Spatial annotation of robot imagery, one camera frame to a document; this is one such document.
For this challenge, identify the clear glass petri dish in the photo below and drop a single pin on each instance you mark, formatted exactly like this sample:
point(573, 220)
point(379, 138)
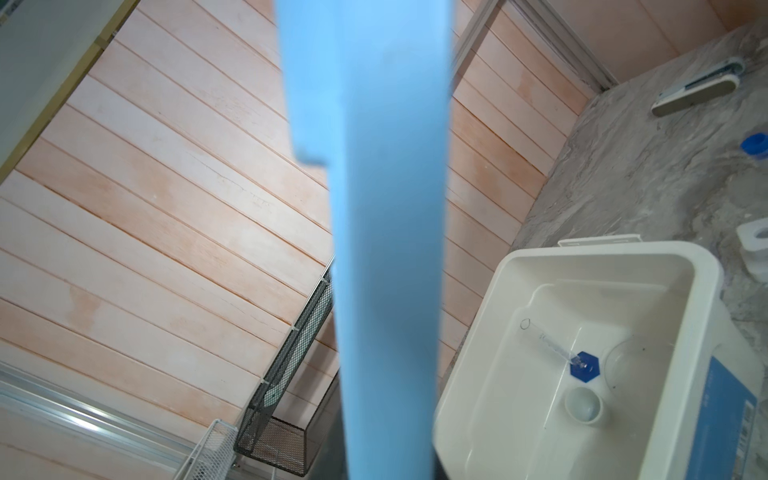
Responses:
point(639, 358)

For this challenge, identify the white test tube rack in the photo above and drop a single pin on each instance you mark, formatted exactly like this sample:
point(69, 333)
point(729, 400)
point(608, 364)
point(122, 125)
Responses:
point(753, 247)

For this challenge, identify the blue capped test tube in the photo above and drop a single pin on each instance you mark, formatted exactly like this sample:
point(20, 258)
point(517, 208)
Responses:
point(756, 146)

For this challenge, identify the small white dish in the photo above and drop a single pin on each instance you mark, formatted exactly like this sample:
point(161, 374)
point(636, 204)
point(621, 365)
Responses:
point(585, 407)

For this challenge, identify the white plastic storage bin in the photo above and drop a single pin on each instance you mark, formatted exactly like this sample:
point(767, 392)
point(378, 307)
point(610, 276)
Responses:
point(502, 415)

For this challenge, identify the black mesh wall basket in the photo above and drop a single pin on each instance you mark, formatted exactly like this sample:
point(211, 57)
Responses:
point(292, 411)

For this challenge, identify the white mesh wall shelf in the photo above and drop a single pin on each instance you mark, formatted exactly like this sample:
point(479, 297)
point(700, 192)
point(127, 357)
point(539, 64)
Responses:
point(213, 456)

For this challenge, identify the blue base glass cylinder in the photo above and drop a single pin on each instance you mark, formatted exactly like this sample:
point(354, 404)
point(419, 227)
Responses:
point(582, 366)

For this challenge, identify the blue plastic bin lid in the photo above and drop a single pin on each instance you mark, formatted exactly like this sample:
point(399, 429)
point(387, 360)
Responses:
point(367, 87)

